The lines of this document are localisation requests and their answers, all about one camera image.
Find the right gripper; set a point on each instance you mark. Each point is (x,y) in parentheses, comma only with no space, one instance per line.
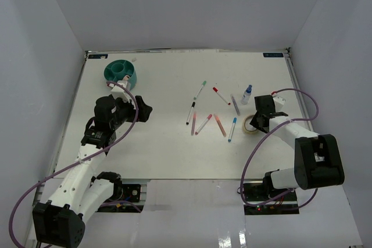
(254,122)

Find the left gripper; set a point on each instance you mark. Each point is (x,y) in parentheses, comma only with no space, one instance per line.
(144,110)

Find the masking tape roll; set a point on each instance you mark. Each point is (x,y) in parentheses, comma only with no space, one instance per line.
(247,128)

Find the grey clear pen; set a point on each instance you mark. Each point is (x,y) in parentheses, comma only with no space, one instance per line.
(235,105)

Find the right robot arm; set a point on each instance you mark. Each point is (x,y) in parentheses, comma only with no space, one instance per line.
(317,160)

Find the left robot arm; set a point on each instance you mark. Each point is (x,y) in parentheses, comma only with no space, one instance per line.
(62,219)

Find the blue capped marker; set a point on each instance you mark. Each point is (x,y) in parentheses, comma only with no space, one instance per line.
(232,129)

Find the blue spray bottle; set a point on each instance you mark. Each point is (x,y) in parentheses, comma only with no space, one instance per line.
(246,95)

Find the black capped marker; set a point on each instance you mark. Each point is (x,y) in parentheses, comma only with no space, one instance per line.
(190,113)

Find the teal round organizer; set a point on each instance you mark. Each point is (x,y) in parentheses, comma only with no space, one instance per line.
(118,70)

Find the pink capped marker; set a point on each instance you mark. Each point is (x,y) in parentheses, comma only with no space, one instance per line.
(200,128)

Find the red capped marker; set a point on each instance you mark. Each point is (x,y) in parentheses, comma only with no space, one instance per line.
(221,96)

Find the green capped marker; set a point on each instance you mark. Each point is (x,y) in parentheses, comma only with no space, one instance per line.
(199,90)

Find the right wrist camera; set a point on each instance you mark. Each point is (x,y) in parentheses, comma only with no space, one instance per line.
(279,101)

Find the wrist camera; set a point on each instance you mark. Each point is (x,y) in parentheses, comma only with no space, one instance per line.
(279,101)
(119,92)

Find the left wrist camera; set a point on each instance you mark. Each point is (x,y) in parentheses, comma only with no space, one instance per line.
(119,92)

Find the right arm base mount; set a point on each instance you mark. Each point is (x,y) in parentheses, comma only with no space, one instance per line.
(254,193)

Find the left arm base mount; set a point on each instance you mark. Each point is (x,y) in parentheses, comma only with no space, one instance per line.
(128,200)

